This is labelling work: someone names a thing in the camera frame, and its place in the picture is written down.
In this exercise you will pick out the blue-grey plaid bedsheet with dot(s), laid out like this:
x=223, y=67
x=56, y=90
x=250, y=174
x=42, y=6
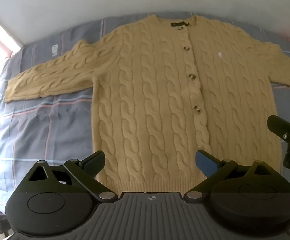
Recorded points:
x=45, y=130

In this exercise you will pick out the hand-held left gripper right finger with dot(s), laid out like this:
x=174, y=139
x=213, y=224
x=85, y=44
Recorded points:
x=205, y=163

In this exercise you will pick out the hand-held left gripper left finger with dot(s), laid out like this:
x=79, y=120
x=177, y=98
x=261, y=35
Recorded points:
x=94, y=163

